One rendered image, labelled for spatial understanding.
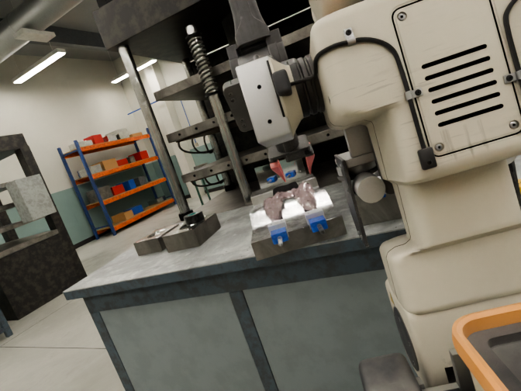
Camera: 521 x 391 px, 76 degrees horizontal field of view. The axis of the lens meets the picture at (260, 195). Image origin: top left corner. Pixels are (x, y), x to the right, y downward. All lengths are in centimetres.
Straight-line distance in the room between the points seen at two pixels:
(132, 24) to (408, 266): 181
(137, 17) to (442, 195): 178
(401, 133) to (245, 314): 88
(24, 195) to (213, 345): 376
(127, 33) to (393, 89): 176
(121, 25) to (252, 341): 166
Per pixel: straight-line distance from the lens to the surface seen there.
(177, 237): 134
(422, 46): 45
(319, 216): 92
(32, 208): 476
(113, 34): 212
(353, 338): 114
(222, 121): 184
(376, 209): 96
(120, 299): 142
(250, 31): 66
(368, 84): 42
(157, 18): 197
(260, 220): 107
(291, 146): 82
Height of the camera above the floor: 113
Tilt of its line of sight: 10 degrees down
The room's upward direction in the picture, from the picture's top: 18 degrees counter-clockwise
